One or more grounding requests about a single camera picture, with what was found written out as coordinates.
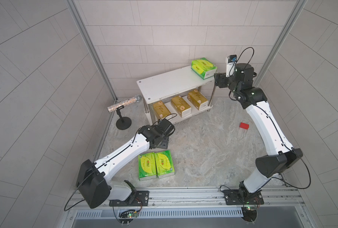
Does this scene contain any gold tissue pack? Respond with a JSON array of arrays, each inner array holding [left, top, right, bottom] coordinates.
[[187, 89, 209, 111], [171, 96, 191, 117], [153, 101, 171, 120]]

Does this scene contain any green tissue pack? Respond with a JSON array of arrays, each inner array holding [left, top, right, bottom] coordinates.
[[191, 58, 217, 79], [138, 153, 157, 181], [154, 150, 175, 179]]

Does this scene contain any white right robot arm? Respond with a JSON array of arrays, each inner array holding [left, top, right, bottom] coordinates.
[[214, 63, 304, 206]]

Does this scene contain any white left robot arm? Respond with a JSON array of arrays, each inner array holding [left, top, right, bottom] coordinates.
[[76, 119, 175, 209]]

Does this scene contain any white two-tier shelf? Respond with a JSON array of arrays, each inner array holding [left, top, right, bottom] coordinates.
[[137, 66, 215, 125]]

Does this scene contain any black microphone stand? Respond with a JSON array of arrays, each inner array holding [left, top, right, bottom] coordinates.
[[116, 105, 132, 130]]

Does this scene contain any red small block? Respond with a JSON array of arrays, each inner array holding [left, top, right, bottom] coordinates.
[[239, 122, 249, 130]]

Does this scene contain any glittery microphone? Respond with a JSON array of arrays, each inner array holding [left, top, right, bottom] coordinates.
[[107, 95, 142, 113]]

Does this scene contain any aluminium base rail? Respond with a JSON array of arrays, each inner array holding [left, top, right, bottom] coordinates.
[[68, 186, 307, 222]]

